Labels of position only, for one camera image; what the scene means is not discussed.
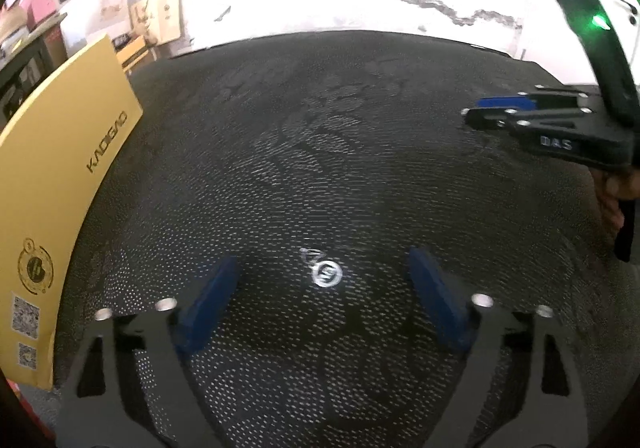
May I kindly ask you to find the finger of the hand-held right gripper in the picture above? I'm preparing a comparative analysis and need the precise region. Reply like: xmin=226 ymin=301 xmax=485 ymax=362
xmin=462 ymin=107 xmax=596 ymax=130
xmin=475 ymin=87 xmax=603 ymax=113

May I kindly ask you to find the pink box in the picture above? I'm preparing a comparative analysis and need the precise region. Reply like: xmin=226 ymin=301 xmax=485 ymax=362
xmin=22 ymin=0 xmax=58 ymax=29

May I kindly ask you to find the black desk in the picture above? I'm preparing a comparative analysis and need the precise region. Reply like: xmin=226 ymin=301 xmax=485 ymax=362
xmin=0 ymin=13 xmax=68 ymax=129

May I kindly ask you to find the small silver round pendant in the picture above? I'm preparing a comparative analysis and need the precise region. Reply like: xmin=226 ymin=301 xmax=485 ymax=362
xmin=300 ymin=248 xmax=345 ymax=288

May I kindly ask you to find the black patterned table mat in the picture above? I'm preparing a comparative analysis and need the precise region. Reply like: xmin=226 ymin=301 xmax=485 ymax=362
xmin=52 ymin=29 xmax=640 ymax=448

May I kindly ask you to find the yellow stool with white legs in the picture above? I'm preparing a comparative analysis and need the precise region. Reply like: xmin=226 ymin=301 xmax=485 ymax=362
xmin=116 ymin=34 xmax=157 ymax=75

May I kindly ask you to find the black door handle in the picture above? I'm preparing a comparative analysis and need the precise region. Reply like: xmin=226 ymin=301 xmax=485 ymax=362
xmin=617 ymin=0 xmax=640 ymax=26

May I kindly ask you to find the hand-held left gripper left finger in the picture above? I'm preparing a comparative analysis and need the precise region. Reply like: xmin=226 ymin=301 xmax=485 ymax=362
xmin=55 ymin=255 xmax=241 ymax=448

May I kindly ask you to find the light wooden box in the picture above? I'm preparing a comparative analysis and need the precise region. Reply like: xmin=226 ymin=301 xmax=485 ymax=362
xmin=129 ymin=0 xmax=182 ymax=46

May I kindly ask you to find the white cardboard box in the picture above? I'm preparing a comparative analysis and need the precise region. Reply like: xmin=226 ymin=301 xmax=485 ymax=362
xmin=97 ymin=0 xmax=133 ymax=36

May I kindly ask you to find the yellow cardboard box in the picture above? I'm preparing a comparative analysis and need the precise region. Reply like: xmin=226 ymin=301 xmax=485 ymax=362
xmin=0 ymin=33 xmax=144 ymax=391

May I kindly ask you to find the person's right hand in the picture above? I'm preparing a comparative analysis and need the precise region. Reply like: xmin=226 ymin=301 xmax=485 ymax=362
xmin=591 ymin=165 xmax=640 ymax=234

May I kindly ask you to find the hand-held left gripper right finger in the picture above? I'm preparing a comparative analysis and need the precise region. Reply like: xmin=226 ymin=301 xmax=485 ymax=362
xmin=406 ymin=247 xmax=588 ymax=448

